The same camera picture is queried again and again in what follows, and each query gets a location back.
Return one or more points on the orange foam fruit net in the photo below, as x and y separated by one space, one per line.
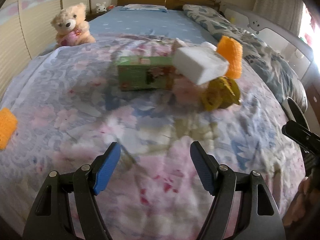
232 51

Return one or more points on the green juice carton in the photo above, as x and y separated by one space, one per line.
145 72

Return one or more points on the grey crib bed rail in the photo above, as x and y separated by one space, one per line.
294 50

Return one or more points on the dark nightstand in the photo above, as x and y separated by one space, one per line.
91 16

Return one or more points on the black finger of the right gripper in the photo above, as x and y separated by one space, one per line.
297 127

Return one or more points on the white pillow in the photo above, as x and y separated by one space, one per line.
144 7

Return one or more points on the beige teddy bear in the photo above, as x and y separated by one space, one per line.
71 27

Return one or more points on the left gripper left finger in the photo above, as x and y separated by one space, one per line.
50 216

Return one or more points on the blue patterned duvet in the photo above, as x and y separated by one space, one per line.
272 68

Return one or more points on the blue bed sheet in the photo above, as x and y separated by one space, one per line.
111 25

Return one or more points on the cream wardrobe doors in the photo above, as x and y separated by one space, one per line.
26 32

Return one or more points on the white foam fruit net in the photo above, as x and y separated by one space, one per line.
208 45

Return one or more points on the yellow snack wrapper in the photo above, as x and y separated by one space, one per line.
221 93

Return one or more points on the white foam block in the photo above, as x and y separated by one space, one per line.
199 64

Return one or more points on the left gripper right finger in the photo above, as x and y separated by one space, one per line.
258 215

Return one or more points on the small white bunny toy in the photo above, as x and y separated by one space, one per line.
100 7

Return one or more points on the right hand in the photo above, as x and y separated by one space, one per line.
307 196

